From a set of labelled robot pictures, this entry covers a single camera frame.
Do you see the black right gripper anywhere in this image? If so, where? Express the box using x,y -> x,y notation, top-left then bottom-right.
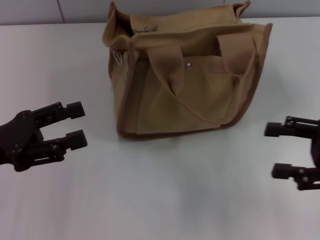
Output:
264,115 -> 320,192

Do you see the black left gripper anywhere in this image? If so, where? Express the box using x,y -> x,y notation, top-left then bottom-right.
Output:
0,101 -> 89,173

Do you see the khaki canvas food bag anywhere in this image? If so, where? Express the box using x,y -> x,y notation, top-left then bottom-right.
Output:
101,0 -> 274,140

